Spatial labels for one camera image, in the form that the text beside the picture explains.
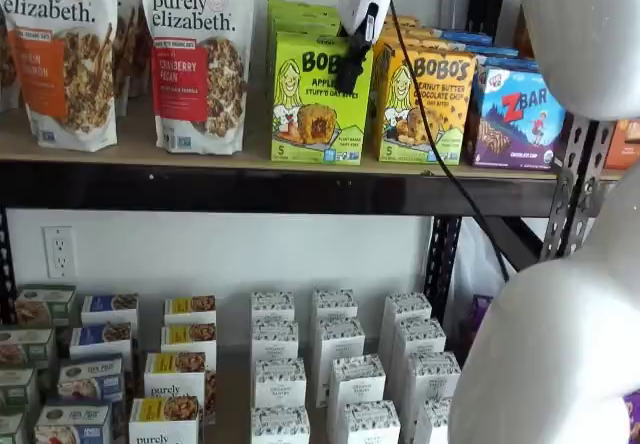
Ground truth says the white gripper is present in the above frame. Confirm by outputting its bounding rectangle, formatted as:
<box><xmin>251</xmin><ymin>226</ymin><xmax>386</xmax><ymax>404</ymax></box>
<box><xmin>333</xmin><ymin>0</ymin><xmax>402</xmax><ymax>92</ymax></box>

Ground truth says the green Bobo's apple pie box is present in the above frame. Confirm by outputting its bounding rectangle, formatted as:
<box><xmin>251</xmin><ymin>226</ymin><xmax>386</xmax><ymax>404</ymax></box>
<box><xmin>269</xmin><ymin>12</ymin><xmax>346</xmax><ymax>36</ymax></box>
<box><xmin>269</xmin><ymin>30</ymin><xmax>375</xmax><ymax>165</ymax></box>
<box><xmin>267</xmin><ymin>0</ymin><xmax>343</xmax><ymax>19</ymax></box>

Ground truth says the blue purple Zbar box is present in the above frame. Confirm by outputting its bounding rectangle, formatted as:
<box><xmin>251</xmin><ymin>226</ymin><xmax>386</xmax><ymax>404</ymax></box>
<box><xmin>463</xmin><ymin>65</ymin><xmax>570</xmax><ymax>171</ymax></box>
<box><xmin>473</xmin><ymin>55</ymin><xmax>540</xmax><ymax>73</ymax></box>
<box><xmin>448</xmin><ymin>42</ymin><xmax>522</xmax><ymax>61</ymax></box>
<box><xmin>433</xmin><ymin>27</ymin><xmax>495</xmax><ymax>48</ymax></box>

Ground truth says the white organic pantry box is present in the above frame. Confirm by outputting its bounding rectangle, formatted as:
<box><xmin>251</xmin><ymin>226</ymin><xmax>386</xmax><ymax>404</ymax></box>
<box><xmin>413</xmin><ymin>397</ymin><xmax>454</xmax><ymax>444</ymax></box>
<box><xmin>381</xmin><ymin>291</ymin><xmax>433</xmax><ymax>360</ymax></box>
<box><xmin>340</xmin><ymin>399</ymin><xmax>402</xmax><ymax>444</ymax></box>
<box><xmin>249</xmin><ymin>405</ymin><xmax>312</xmax><ymax>444</ymax></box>
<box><xmin>249</xmin><ymin>291</ymin><xmax>297</xmax><ymax>324</ymax></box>
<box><xmin>326</xmin><ymin>354</ymin><xmax>387</xmax><ymax>418</ymax></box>
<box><xmin>250</xmin><ymin>318</ymin><xmax>300</xmax><ymax>363</ymax></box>
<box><xmin>389</xmin><ymin>317</ymin><xmax>448</xmax><ymax>395</ymax></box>
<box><xmin>253</xmin><ymin>357</ymin><xmax>308</xmax><ymax>411</ymax></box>
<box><xmin>309</xmin><ymin>316</ymin><xmax>367</xmax><ymax>395</ymax></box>
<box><xmin>311</xmin><ymin>288</ymin><xmax>359</xmax><ymax>323</ymax></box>
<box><xmin>403</xmin><ymin>351</ymin><xmax>462</xmax><ymax>440</ymax></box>

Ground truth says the large orange snack box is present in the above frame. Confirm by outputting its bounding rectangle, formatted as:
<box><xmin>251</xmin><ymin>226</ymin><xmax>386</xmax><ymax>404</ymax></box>
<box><xmin>603</xmin><ymin>118</ymin><xmax>640</xmax><ymax>171</ymax></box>

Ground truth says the yellow white granola box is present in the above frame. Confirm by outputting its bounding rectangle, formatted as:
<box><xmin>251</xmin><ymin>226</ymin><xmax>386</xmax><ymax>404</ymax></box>
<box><xmin>143</xmin><ymin>352</ymin><xmax>208</xmax><ymax>401</ymax></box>
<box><xmin>163</xmin><ymin>294</ymin><xmax>218</xmax><ymax>327</ymax></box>
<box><xmin>159</xmin><ymin>322</ymin><xmax>218</xmax><ymax>359</ymax></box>
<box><xmin>128</xmin><ymin>395</ymin><xmax>201</xmax><ymax>444</ymax></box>

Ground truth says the blue white food box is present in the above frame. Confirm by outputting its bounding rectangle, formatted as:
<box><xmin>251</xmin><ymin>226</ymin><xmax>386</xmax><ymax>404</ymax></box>
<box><xmin>80</xmin><ymin>293</ymin><xmax>140</xmax><ymax>329</ymax></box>
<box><xmin>68</xmin><ymin>321</ymin><xmax>134</xmax><ymax>366</ymax></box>
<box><xmin>33</xmin><ymin>403</ymin><xmax>113</xmax><ymax>444</ymax></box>
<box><xmin>57</xmin><ymin>355</ymin><xmax>125</xmax><ymax>406</ymax></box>

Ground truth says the dark green food box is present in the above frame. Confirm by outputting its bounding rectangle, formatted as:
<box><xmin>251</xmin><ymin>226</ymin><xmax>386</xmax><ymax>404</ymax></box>
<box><xmin>0</xmin><ymin>327</ymin><xmax>57</xmax><ymax>371</ymax></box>
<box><xmin>0</xmin><ymin>367</ymin><xmax>40</xmax><ymax>414</ymax></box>
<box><xmin>13</xmin><ymin>284</ymin><xmax>78</xmax><ymax>329</ymax></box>
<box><xmin>0</xmin><ymin>412</ymin><xmax>27</xmax><ymax>444</ymax></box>

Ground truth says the red label granola bag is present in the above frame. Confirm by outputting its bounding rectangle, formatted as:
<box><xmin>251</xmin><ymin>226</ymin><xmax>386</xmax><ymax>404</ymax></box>
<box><xmin>138</xmin><ymin>0</ymin><xmax>257</xmax><ymax>157</ymax></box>
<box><xmin>127</xmin><ymin>6</ymin><xmax>152</xmax><ymax>101</ymax></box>

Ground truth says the black metal shelving rack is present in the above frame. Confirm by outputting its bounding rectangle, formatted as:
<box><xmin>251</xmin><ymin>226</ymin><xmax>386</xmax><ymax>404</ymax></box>
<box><xmin>0</xmin><ymin>0</ymin><xmax>617</xmax><ymax>325</ymax></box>

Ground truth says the translucent white plastic sheet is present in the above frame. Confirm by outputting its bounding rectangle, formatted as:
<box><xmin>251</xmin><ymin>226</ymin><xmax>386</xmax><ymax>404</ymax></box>
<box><xmin>451</xmin><ymin>216</ymin><xmax>509</xmax><ymax>316</ymax></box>

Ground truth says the orange label granola bag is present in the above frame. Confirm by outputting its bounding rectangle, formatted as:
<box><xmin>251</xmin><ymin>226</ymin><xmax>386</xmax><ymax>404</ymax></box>
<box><xmin>0</xmin><ymin>0</ymin><xmax>120</xmax><ymax>153</ymax></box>

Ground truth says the white granola bag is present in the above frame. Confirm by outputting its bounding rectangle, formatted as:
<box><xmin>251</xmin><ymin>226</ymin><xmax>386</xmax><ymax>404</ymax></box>
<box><xmin>0</xmin><ymin>9</ymin><xmax>22</xmax><ymax>114</ymax></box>

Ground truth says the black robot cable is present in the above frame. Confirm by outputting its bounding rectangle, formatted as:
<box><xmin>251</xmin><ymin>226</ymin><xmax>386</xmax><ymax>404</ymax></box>
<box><xmin>349</xmin><ymin>0</ymin><xmax>512</xmax><ymax>283</ymax></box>

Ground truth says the white wall power outlet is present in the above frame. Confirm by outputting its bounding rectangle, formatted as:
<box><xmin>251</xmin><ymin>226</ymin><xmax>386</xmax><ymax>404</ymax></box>
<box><xmin>43</xmin><ymin>225</ymin><xmax>77</xmax><ymax>279</ymax></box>

